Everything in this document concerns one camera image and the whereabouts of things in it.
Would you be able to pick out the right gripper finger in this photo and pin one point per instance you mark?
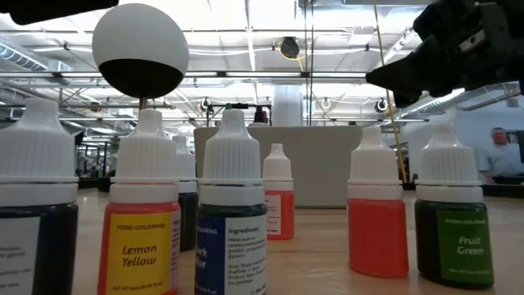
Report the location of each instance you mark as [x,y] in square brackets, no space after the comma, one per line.
[407,99]
[417,69]

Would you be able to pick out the fruit green food coloring bottle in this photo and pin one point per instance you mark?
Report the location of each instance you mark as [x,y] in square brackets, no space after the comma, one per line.
[450,164]

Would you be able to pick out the red food coloring bottle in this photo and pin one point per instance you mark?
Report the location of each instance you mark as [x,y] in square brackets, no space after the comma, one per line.
[376,237]
[280,213]

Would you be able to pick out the large bottle dark tip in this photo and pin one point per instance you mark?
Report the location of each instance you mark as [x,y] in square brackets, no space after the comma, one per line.
[260,116]

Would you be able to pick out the large bottle green tip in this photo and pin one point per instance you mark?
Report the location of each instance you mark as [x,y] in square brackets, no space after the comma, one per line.
[228,106]

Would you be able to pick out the dark blue food coloring bottle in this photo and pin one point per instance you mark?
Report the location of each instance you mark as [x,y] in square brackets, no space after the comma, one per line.
[231,164]

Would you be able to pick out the lemon yellow food coloring bottle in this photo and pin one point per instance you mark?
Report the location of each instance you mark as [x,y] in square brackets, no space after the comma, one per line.
[139,254]

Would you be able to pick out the round hanging light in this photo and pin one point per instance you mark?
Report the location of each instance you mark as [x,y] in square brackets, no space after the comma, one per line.
[325,102]
[380,105]
[204,104]

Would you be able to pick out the white globe lamp black base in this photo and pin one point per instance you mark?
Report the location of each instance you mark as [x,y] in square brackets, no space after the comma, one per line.
[139,41]

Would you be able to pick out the black vertical pole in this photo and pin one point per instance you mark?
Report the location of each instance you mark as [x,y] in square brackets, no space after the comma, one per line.
[312,61]

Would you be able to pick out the person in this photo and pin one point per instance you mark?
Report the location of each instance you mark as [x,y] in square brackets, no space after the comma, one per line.
[501,157]

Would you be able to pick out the white round building column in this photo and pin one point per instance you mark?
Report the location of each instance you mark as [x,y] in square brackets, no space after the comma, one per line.
[288,106]

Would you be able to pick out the black metal rack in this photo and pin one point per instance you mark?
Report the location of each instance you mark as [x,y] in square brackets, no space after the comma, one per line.
[241,105]

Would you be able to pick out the black aluminium table frame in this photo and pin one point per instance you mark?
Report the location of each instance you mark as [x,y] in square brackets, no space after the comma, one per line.
[503,191]

